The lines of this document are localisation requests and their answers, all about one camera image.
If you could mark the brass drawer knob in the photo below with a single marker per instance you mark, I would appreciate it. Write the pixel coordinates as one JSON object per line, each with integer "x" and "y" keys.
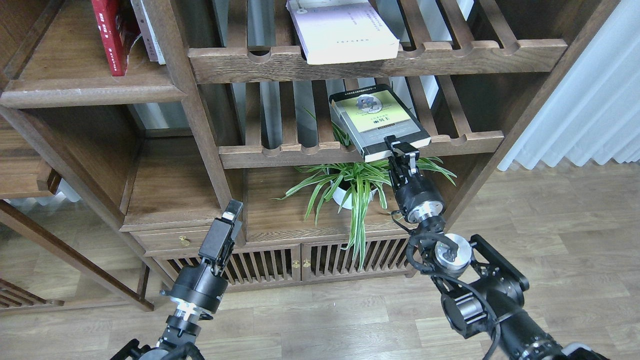
{"x": 184, "y": 241}

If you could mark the white curtain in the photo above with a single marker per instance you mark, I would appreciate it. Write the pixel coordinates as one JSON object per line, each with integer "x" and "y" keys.
{"x": 594, "y": 113}

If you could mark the white plant pot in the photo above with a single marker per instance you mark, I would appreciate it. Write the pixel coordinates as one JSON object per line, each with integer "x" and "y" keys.
{"x": 346, "y": 195}

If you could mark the upright white book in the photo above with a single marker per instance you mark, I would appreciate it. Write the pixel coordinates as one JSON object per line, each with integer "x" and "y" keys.
{"x": 149, "y": 37}

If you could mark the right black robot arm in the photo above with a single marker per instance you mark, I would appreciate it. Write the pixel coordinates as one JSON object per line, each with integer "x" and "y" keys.
{"x": 481, "y": 291}

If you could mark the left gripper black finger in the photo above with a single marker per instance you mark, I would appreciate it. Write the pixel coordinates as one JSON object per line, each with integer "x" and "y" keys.
{"x": 217, "y": 247}

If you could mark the dark wooden bookshelf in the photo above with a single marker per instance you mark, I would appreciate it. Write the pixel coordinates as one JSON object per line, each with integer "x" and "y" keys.
{"x": 156, "y": 149}

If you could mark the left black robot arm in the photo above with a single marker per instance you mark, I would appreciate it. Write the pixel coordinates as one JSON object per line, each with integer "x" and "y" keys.
{"x": 178, "y": 339}

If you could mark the black and green book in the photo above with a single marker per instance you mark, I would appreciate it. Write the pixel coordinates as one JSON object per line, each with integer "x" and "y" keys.
{"x": 369, "y": 115}

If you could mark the white and lilac book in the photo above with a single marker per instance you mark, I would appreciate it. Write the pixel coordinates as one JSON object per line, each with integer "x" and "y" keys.
{"x": 341, "y": 31}

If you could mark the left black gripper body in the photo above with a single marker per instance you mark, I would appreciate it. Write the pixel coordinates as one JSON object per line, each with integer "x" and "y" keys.
{"x": 201, "y": 285}

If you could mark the green spider plant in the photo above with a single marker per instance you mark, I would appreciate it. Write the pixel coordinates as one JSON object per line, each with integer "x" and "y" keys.
{"x": 325, "y": 178}

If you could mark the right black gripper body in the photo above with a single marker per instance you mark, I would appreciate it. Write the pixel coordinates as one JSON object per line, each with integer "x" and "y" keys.
{"x": 416, "y": 195}

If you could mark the red paperback book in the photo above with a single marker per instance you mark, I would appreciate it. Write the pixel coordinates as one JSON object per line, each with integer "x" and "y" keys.
{"x": 119, "y": 29}

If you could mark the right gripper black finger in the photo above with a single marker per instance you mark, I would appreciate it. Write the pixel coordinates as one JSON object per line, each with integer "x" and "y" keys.
{"x": 404, "y": 156}

